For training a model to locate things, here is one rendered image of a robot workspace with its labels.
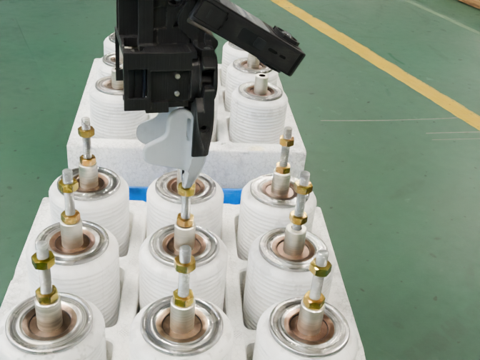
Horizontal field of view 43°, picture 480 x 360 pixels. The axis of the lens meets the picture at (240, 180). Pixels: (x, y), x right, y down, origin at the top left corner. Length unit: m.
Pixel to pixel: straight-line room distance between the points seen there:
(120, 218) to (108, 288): 0.12
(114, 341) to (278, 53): 0.33
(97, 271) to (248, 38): 0.28
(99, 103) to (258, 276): 0.47
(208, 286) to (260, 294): 0.06
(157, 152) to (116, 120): 0.45
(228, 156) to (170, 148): 0.45
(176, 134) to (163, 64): 0.07
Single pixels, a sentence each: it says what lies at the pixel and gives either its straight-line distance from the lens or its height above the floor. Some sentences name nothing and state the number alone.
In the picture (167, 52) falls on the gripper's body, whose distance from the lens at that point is 0.52.
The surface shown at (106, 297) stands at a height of 0.20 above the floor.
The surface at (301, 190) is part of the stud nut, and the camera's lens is 0.63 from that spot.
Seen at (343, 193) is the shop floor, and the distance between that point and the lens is 1.28.
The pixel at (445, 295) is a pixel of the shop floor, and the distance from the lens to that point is 1.09.
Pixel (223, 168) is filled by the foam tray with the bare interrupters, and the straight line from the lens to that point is 1.02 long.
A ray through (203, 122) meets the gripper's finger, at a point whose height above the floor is 0.42.
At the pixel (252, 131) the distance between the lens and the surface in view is 1.03.
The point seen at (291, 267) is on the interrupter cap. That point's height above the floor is 0.25.
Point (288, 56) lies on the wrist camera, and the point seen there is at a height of 0.47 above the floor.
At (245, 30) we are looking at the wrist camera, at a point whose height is 0.50.
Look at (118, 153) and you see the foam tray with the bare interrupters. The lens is 1.01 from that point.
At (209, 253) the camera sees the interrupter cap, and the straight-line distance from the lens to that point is 0.66.
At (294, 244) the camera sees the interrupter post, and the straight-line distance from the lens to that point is 0.66.
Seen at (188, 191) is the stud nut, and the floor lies 0.33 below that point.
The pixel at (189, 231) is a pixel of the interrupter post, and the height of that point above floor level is 0.28.
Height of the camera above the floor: 0.66
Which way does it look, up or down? 31 degrees down
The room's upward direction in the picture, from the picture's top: 6 degrees clockwise
